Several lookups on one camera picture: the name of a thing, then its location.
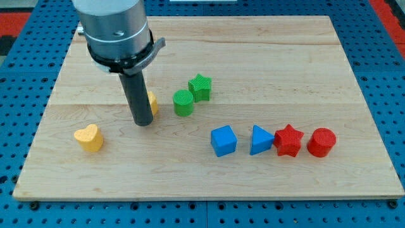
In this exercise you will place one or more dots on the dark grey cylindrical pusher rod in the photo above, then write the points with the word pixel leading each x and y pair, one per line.
pixel 138 101

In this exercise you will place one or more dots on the green cylinder block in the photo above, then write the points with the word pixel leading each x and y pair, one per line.
pixel 183 103

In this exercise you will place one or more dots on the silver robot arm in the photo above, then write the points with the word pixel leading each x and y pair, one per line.
pixel 119 38

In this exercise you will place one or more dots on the green star block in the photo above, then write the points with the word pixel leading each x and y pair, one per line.
pixel 200 87

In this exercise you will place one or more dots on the red star block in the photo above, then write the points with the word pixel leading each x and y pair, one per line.
pixel 288 141

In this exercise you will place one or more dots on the yellow block behind rod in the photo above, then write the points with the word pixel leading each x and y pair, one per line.
pixel 153 102

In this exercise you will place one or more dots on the yellow heart block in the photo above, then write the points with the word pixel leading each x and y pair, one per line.
pixel 90 138

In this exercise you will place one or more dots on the blue cube block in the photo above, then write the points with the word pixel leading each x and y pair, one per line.
pixel 223 141

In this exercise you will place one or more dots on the wooden board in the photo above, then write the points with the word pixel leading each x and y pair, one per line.
pixel 268 71

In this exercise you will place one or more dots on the blue triangle block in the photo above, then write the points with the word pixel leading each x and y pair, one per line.
pixel 261 140

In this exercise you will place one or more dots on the red cylinder block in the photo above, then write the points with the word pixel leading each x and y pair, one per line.
pixel 321 142

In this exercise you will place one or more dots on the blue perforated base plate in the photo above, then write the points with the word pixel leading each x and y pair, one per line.
pixel 33 64

